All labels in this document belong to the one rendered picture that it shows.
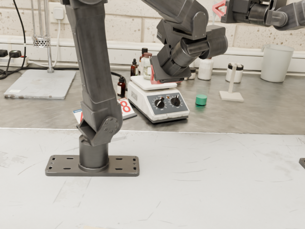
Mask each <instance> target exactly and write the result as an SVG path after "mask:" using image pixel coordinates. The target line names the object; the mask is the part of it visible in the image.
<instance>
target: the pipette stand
mask: <svg viewBox="0 0 305 229"><path fill-rule="evenodd" d="M231 65H232V66H233V67H232V73H231V80H230V85H229V90H228V91H219V94H220V97H221V99H222V100H230V101H240V102H243V101H244V100H243V98H242V96H241V94H240V93H238V92H232V88H233V84H234V78H235V73H236V67H237V66H238V67H241V65H240V63H233V62H231Z"/></svg>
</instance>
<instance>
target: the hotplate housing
mask: <svg viewBox="0 0 305 229"><path fill-rule="evenodd" d="M177 92H179V93H180V91H178V90H177V89H176V88H164V89H155V90H143V89H142V88H141V87H140V86H138V85H137V84H136V83H134V82H133V81H130V82H128V100H129V101H130V102H131V103H132V104H133V105H134V106H135V107H136V108H137V109H138V110H139V111H140V112H142V113H143V114H144V115H145V116H146V117H147V118H148V119H149V120H150V121H151V122H152V123H158V122H164V121H170V120H177V119H184V118H188V115H189V113H190V110H189V109H188V107H187V105H186V103H185V101H184V99H183V97H182V95H181V93H180V95H181V97H182V99H183V101H184V103H185V105H186V107H187V109H188V110H187V111H181V112H174V113H167V114H158V115H155V114H154V112H153V110H152V108H151V106H150V103H149V101H148V99H147V96H149V95H160V94H169V93H177Z"/></svg>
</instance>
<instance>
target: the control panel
mask: <svg viewBox="0 0 305 229"><path fill-rule="evenodd" d="M176 95H179V100H180V102H181V103H180V105H179V106H174V105H172V104H171V98H175V97H176ZM167 96H168V97H169V99H168V98H167ZM161 97H163V98H164V101H163V102H164V104H165V105H164V107H163V108H158V107H156V106H155V104H154V102H155V100H160V99H161ZM147 99H148V101H149V103H150V106H151V108H152V110H153V112H154V114H155V115H161V114H167V113H174V112H181V111H187V110H188V109H187V107H186V105H185V103H184V101H183V99H182V97H181V95H180V93H179V92H177V93H169V94H160V95H149V96H147Z"/></svg>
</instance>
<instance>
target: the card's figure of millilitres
mask: <svg viewBox="0 0 305 229"><path fill-rule="evenodd" d="M119 103H120V104H121V107H122V114H126V113H129V112H132V111H133V110H132V108H131V107H130V105H129V103H128V101H127V100H122V101H119Z"/></svg>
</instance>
